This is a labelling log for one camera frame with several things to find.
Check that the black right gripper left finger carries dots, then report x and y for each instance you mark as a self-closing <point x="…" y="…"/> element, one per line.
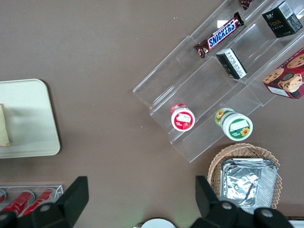
<point x="71" y="197"/>

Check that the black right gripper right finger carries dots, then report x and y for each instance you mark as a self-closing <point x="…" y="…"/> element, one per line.
<point x="205" y="197"/>

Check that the triangle sandwich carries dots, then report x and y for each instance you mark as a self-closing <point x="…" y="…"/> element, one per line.
<point x="4" y="128"/>

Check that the light tan wicker basket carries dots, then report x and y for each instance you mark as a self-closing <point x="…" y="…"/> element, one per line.
<point x="216" y="166"/>

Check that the white rectangular tray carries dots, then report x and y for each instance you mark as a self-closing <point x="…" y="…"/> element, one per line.
<point x="28" y="114"/>

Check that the clear acrylic bottle holder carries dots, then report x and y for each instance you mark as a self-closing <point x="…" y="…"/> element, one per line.
<point x="58" y="190"/>

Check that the red cola bottle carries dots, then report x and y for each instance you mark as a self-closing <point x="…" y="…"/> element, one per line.
<point x="20" y="202"/>
<point x="2" y="196"/>
<point x="44" y="196"/>

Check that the stacked aluminium foil trays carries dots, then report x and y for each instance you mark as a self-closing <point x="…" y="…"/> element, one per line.
<point x="247" y="185"/>

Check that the white round plate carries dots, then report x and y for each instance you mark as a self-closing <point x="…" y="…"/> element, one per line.
<point x="158" y="224"/>

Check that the green sunflower lid cup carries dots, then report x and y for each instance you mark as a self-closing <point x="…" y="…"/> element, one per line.
<point x="237" y="127"/>

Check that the red lid yoghurt cup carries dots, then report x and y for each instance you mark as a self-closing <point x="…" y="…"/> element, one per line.
<point x="183" y="120"/>

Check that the clear acrylic tiered shelf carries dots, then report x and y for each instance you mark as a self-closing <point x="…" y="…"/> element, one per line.
<point x="190" y="78"/>

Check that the black pack with white label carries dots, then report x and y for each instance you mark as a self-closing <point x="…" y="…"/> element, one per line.
<point x="231" y="64"/>

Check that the red chocolate chip cookie box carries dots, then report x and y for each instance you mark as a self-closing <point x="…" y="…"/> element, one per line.
<point x="287" y="76"/>

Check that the Snickers chocolate bar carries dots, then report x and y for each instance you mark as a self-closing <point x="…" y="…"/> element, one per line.
<point x="219" y="35"/>

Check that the black tissue pack gold lettering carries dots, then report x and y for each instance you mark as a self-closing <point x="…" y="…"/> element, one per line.
<point x="281" y="21"/>

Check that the dark red candy wrapper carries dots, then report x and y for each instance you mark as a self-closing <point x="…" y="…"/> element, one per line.
<point x="245" y="3"/>

